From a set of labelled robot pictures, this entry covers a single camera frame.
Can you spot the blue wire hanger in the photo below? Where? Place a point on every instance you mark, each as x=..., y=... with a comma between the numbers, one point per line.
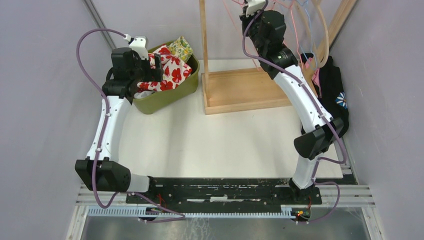
x=308, y=28

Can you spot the white garment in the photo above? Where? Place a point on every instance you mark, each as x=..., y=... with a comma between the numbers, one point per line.
x=143, y=94

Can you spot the black garment with flower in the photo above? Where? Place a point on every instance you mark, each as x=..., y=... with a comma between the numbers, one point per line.
x=327, y=82

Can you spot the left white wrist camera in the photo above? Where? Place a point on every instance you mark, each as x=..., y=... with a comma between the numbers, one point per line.
x=138, y=44

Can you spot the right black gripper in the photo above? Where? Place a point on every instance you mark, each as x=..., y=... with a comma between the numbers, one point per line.
x=243, y=17

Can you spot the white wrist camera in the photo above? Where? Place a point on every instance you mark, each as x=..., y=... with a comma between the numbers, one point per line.
x=138, y=44
x=252, y=7

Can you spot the red poppy print garment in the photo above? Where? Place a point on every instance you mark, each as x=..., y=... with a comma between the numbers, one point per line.
x=175, y=71

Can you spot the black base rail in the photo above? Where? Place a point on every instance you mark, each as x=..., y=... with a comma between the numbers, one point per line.
x=229, y=195

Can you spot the yellow floral print garment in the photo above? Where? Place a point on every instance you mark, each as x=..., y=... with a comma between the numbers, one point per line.
x=181, y=48

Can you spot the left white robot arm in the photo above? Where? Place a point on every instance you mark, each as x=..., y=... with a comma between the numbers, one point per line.
x=100, y=170

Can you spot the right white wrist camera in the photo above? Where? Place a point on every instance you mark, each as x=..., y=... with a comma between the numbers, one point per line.
x=252, y=7

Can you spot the white slotted cable duct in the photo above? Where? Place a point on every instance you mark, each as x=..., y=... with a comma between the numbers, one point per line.
x=151, y=212

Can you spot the green plastic basket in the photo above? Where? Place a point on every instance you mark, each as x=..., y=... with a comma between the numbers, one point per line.
x=161, y=99

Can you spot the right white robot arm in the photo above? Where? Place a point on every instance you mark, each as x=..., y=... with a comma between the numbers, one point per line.
x=320, y=128

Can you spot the wooden clothes rack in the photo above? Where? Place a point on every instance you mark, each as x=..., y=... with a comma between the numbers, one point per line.
x=251, y=88

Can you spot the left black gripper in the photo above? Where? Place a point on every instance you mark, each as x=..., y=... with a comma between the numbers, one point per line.
x=153, y=74

